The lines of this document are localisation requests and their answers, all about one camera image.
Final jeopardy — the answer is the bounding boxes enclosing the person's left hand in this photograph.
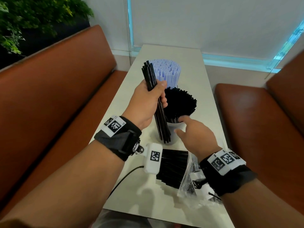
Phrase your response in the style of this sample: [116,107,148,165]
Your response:
[122,79,168,131]

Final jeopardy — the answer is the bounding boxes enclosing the person's right hand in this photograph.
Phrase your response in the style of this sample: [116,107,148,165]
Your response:
[174,116,222,162]

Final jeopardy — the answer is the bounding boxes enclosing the bunch of black straws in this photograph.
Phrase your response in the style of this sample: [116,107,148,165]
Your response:
[142,60,171,144]

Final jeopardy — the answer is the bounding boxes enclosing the person's right forearm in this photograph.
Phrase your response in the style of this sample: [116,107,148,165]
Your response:
[220,178,304,228]

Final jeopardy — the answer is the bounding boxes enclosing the person's left forearm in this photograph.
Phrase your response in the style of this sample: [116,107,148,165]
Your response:
[0,140,125,228]

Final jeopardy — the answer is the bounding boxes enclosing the clear plastic cup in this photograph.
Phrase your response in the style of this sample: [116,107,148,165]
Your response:
[166,120,187,145]

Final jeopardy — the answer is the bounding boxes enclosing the bundle of lavender paper straws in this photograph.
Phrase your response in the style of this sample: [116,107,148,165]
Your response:
[152,59,181,89]

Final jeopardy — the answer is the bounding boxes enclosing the black straws standing in cup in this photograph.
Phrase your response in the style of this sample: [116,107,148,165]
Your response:
[164,87,197,124]

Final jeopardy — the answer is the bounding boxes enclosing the loose pile of black straws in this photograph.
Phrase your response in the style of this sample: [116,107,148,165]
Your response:
[156,149,189,189]

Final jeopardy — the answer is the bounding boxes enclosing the clear plastic bag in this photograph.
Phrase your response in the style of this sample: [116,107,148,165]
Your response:
[177,152,224,207]

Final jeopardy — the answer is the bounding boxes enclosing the white roller blind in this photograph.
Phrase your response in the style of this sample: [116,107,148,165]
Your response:
[131,0,304,61]

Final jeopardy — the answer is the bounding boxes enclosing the brown leather bench seat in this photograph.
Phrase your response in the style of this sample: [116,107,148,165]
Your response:
[214,50,304,215]
[0,24,129,213]

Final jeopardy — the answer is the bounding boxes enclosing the green leafy plant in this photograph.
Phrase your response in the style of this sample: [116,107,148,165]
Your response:
[0,0,94,55]

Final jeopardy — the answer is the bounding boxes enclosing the white wrist camera with marker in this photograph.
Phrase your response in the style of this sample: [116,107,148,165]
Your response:
[133,138,163,175]
[190,171,215,200]

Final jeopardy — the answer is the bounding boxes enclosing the black wrist strap with markers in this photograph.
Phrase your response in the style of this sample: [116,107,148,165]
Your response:
[94,115,142,162]
[199,149,258,197]

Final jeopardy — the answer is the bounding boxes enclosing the black cable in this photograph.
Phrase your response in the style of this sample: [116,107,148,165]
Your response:
[108,166,145,200]

